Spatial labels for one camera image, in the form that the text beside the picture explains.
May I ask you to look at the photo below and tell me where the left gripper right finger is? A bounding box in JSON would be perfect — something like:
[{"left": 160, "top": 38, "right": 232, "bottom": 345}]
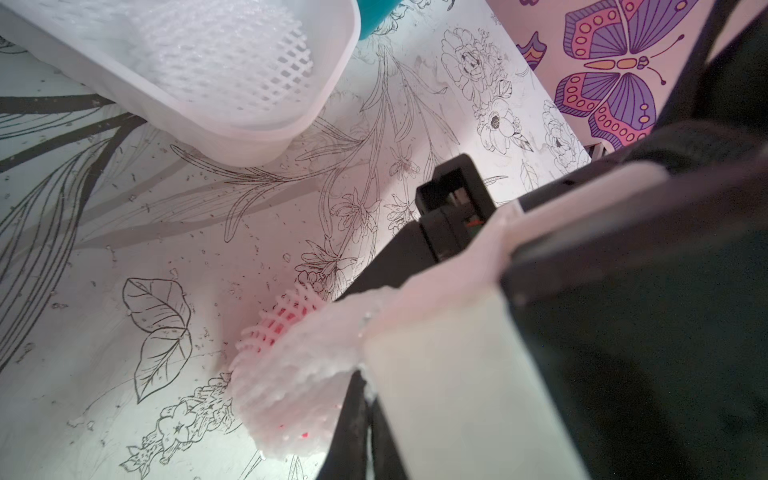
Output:
[{"left": 369, "top": 400, "right": 408, "bottom": 480}]

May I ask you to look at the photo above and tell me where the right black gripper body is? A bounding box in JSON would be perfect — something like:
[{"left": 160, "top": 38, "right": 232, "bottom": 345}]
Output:
[{"left": 340, "top": 154, "right": 496, "bottom": 299}]

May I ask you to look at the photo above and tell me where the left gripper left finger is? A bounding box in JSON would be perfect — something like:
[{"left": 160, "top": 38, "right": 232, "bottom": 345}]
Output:
[{"left": 317, "top": 371, "right": 368, "bottom": 480}]

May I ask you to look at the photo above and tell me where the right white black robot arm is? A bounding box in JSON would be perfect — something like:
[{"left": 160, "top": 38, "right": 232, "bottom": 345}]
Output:
[{"left": 318, "top": 1, "right": 767, "bottom": 479}]

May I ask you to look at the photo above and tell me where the right teal plastic basket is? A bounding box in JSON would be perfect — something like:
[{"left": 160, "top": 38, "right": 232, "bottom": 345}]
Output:
[{"left": 357, "top": 0, "right": 401, "bottom": 40}]

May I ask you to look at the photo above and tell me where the white plastic tray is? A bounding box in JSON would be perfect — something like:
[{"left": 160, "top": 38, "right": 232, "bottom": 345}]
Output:
[{"left": 1, "top": 1, "right": 361, "bottom": 167}]

